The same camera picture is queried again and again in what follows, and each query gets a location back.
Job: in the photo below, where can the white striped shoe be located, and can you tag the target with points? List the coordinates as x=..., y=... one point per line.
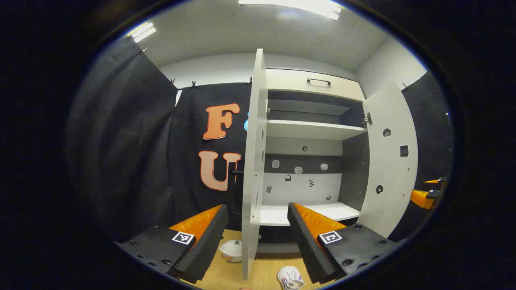
x=290, y=278
x=230, y=249

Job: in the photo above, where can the white shoe cabinet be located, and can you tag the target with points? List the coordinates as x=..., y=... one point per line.
x=306, y=189

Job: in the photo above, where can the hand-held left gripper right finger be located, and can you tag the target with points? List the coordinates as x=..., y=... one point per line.
x=304, y=245

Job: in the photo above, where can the white cabinet shelf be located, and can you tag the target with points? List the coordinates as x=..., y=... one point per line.
x=310, y=129

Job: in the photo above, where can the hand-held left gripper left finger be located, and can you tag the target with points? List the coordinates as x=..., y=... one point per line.
x=209, y=245

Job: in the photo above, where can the white cabinet drawer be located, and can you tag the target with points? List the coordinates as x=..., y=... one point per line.
x=290, y=82

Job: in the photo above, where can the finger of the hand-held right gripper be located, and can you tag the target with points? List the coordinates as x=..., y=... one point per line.
x=421, y=198
x=437, y=181

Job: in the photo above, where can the white cabinet door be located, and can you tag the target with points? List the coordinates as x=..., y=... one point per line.
x=391, y=173
x=254, y=161

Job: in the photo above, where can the ceiling light panel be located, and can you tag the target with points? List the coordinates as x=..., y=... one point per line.
x=144, y=32

